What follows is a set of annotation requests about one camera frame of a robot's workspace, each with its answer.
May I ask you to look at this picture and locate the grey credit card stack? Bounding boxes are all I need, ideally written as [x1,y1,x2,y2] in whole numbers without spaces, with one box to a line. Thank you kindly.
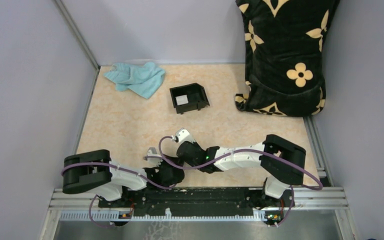
[175,94,189,106]

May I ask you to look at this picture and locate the black plastic card box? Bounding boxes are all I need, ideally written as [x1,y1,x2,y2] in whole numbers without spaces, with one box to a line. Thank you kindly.
[169,83,210,115]

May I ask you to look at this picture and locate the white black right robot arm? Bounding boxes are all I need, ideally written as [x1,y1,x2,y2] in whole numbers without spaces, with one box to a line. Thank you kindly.
[176,134,307,206]

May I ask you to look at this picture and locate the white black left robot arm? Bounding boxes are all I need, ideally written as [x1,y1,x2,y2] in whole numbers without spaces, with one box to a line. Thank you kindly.
[61,147,185,207]

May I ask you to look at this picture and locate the light blue cloth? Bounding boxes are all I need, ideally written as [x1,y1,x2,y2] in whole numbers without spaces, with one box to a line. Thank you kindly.
[103,62,166,99]

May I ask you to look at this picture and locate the black floral cushion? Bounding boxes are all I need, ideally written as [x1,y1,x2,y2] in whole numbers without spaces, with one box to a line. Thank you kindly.
[235,0,339,118]

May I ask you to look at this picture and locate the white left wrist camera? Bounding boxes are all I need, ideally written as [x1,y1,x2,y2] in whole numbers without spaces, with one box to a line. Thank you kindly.
[143,147,163,166]

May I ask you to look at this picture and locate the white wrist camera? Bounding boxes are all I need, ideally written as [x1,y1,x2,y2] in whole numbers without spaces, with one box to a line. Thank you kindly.
[143,147,163,166]
[171,128,196,145]

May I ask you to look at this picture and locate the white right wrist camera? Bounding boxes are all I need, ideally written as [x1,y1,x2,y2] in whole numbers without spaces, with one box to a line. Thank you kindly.
[171,128,196,145]

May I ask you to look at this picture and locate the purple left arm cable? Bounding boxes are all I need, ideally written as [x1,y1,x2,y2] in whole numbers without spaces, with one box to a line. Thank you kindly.
[61,153,180,229]

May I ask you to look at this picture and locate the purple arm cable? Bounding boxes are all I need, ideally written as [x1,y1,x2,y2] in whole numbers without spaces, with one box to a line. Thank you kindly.
[61,153,180,229]
[158,135,324,228]

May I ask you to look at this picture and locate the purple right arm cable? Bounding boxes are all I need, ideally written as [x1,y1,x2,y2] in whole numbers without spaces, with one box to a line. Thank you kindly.
[158,135,324,228]

